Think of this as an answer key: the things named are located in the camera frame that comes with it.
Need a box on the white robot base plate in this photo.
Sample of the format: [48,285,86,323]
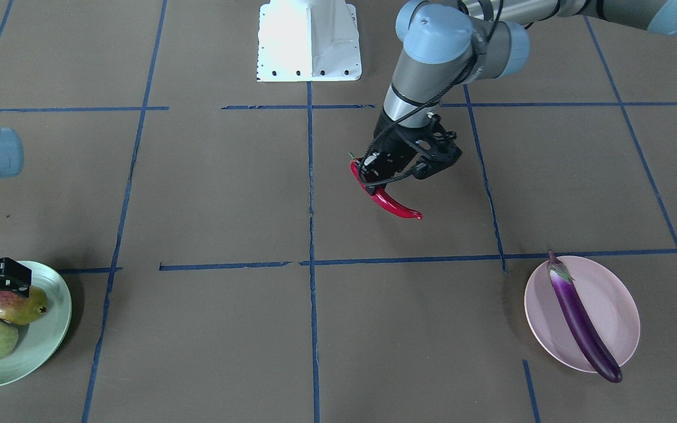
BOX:
[256,1,363,83]

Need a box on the pink plate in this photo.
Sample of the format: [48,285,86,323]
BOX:
[524,256,641,373]

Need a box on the purple eggplant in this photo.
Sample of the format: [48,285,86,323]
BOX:
[547,250,623,383]

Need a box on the green plate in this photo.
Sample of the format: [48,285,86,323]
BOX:
[0,260,72,387]

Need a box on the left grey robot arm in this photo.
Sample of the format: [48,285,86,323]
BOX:
[0,1,524,297]

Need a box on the red green pomegranate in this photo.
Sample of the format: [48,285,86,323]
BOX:
[0,286,48,325]

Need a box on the red chili pepper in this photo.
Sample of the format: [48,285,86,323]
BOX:
[350,156,424,220]

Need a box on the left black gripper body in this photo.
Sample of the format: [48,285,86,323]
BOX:
[359,113,462,180]

